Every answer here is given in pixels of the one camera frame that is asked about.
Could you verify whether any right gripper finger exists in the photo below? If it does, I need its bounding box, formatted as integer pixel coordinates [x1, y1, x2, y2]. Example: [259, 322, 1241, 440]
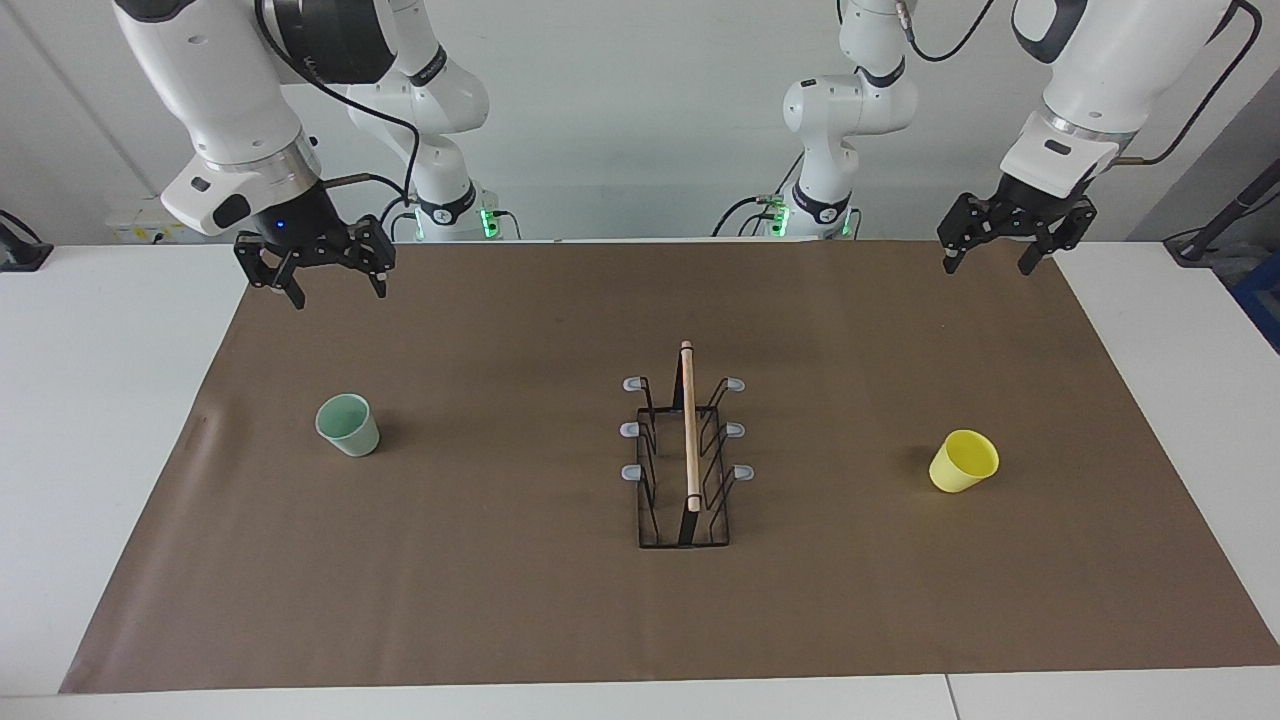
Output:
[234, 232, 307, 310]
[340, 216, 397, 300]

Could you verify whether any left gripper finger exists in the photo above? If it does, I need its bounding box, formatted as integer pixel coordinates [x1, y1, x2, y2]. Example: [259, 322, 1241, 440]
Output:
[937, 192, 1004, 276]
[1017, 195, 1099, 277]

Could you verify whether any pale green cup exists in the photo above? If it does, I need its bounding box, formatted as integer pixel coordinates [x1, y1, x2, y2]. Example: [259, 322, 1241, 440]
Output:
[315, 393, 382, 458]

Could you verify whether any yellow cup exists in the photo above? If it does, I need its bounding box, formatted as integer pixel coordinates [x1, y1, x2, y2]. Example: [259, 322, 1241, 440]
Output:
[928, 429, 1001, 494]

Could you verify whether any white power strip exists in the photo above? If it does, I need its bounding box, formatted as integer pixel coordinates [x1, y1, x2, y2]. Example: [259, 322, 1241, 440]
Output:
[105, 195, 213, 244]

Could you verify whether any black stand pole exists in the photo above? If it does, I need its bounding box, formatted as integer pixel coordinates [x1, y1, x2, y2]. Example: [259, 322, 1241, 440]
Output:
[1163, 158, 1280, 266]

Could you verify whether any blue box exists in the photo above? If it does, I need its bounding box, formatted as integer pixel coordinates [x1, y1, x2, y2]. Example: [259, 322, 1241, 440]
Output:
[1232, 250, 1280, 353]

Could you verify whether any black table clamp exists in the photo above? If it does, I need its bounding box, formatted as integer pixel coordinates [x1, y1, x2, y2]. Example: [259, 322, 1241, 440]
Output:
[0, 208, 53, 273]

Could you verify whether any brown table mat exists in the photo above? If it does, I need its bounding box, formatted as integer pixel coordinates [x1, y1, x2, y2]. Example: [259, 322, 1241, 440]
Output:
[60, 238, 1280, 694]

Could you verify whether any black base cable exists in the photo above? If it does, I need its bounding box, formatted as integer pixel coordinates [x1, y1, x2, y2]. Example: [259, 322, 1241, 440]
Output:
[378, 195, 421, 241]
[712, 190, 801, 238]

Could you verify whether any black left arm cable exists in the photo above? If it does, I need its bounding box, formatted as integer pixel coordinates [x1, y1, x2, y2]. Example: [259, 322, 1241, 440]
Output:
[895, 0, 1263, 166]

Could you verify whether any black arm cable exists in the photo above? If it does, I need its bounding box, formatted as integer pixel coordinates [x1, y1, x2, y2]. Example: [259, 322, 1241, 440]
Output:
[253, 0, 421, 206]
[895, 0, 1263, 166]

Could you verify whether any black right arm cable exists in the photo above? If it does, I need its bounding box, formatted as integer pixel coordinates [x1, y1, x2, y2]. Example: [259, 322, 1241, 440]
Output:
[253, 0, 421, 206]

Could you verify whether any black wire cup rack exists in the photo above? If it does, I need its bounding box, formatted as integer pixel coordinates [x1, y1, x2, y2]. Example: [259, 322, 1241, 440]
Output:
[620, 340, 756, 551]

